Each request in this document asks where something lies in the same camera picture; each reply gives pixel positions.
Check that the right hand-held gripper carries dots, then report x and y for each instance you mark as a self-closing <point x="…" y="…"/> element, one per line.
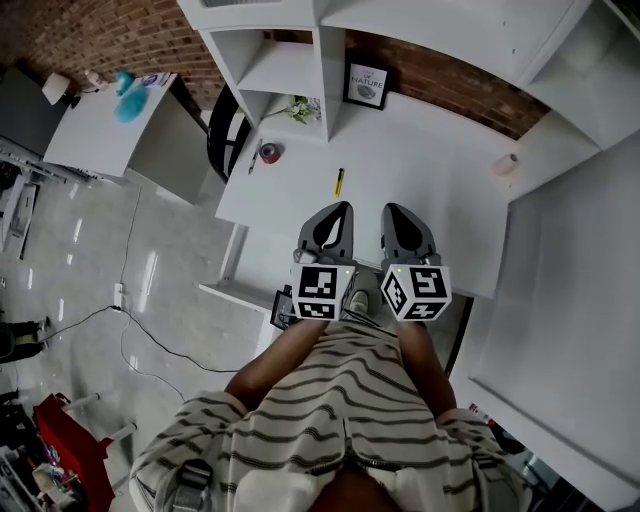
<point x="425" y="292"/>

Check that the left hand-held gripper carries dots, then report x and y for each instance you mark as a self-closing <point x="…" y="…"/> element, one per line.
<point x="315" y="290"/>

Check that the yellow utility knife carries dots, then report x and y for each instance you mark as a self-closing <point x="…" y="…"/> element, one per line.
<point x="339" y="182"/>

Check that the red tape roll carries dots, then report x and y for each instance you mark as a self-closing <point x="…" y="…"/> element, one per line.
<point x="271" y="153"/>

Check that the white pen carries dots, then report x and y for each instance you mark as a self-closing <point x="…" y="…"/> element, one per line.
<point x="255" y="156"/>

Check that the white drawer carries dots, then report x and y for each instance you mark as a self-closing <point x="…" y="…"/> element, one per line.
<point x="235" y="291"/>

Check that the person's left forearm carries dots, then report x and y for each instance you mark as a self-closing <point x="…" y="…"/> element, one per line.
<point x="272" y="365"/>

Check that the person's right forearm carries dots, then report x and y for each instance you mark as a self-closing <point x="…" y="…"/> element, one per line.
<point x="427" y="365"/>

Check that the white desk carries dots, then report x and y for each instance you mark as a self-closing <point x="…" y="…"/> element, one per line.
<point x="425" y="175"/>

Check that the person's grey trousers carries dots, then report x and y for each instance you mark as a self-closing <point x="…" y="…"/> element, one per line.
<point x="369" y="280"/>

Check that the person's white shoe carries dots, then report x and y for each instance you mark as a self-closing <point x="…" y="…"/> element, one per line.
<point x="360" y="302"/>

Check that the black battery box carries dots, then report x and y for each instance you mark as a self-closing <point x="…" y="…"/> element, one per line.
<point x="281" y="307"/>

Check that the artificial purple flowers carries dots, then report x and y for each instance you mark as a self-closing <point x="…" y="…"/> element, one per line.
<point x="302" y="110"/>

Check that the black chair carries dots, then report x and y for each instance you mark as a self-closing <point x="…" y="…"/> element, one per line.
<point x="220" y="140"/>

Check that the black framed leaf picture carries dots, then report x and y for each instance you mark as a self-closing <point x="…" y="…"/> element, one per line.
<point x="366" y="86"/>

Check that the white cabinet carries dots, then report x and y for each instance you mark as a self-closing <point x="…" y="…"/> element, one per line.
<point x="560" y="300"/>

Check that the person's striped shirt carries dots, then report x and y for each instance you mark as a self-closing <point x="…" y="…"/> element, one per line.
<point x="340" y="405"/>

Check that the white power strip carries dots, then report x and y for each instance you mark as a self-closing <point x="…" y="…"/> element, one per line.
<point x="118" y="296"/>

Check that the teal plush object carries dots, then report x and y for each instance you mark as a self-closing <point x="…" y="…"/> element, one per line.
<point x="131" y="100"/>

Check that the white side table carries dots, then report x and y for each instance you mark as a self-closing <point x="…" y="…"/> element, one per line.
<point x="95" y="135"/>

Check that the white table lamp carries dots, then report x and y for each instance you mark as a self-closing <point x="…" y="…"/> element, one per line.
<point x="54" y="89"/>

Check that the low white rack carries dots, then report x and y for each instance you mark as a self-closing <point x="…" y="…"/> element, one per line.
<point x="17" y="210"/>

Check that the red table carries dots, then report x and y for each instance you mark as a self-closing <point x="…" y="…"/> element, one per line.
<point x="75" y="440"/>

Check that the grey metal cabinet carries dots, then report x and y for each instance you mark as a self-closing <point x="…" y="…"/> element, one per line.
<point x="25" y="115"/>

